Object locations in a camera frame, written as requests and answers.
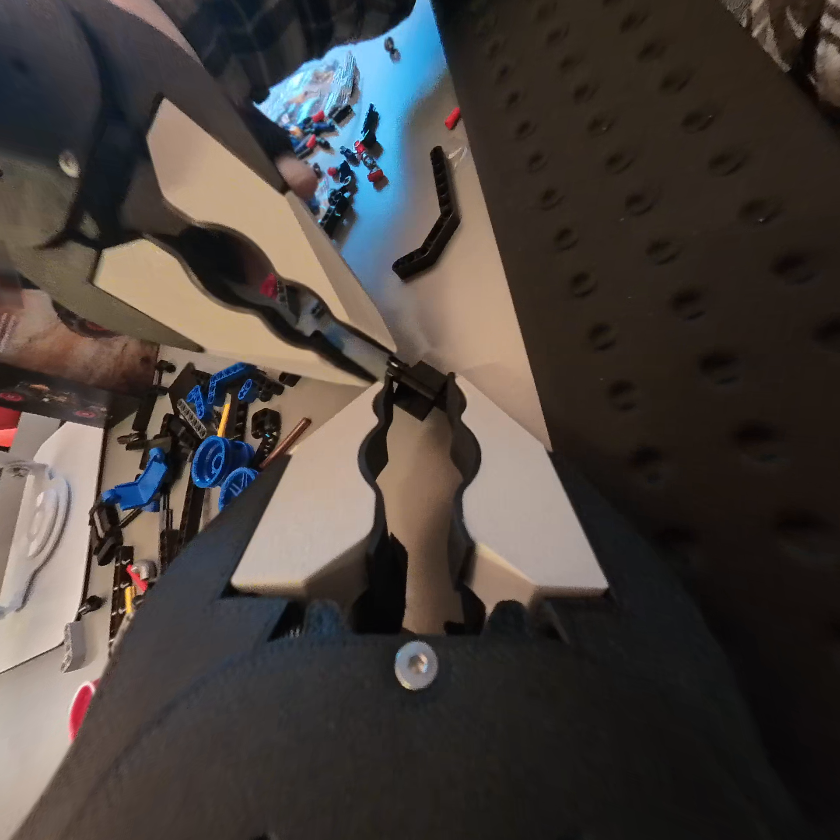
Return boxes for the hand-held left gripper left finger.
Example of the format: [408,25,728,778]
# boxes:
[230,381,408,634]

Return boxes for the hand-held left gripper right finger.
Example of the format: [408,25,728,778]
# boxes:
[446,375,609,634]

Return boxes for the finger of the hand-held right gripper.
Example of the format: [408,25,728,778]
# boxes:
[91,235,382,388]
[146,97,400,358]

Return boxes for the black connector assembly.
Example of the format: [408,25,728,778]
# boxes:
[384,357,457,421]

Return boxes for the black angled long beam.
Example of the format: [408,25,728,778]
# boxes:
[392,146,462,282]

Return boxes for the person's right forearm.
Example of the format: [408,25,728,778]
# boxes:
[177,0,414,99]

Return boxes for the grey desk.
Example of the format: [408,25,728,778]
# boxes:
[0,0,552,840]

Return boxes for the person's right hand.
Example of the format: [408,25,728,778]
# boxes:
[272,154,319,198]

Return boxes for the black square panel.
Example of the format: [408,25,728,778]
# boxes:
[167,362,211,401]

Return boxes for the blue L-shaped beam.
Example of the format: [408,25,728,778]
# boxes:
[203,362,257,398]

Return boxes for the blue wheel rim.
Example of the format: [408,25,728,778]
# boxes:
[217,466,260,513]
[190,434,257,490]

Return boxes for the brown axle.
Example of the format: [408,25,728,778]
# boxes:
[259,416,312,470]

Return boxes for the scattered small pins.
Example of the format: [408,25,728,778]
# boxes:
[289,36,401,237]

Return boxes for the black bent beam with pins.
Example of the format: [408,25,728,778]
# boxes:
[117,360,178,454]

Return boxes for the long grey beam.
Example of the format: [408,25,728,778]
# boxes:
[176,399,217,441]

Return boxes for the clear bag of small pins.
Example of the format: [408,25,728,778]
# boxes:
[259,49,362,132]

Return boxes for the monster truck toy box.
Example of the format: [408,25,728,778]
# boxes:
[0,276,161,427]

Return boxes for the blue folded panel piece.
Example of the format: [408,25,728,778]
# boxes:
[101,448,173,514]

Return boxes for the thin black beam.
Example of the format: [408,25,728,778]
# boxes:
[108,546,135,641]

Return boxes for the black frame piece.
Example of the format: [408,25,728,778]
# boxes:
[88,502,124,567]

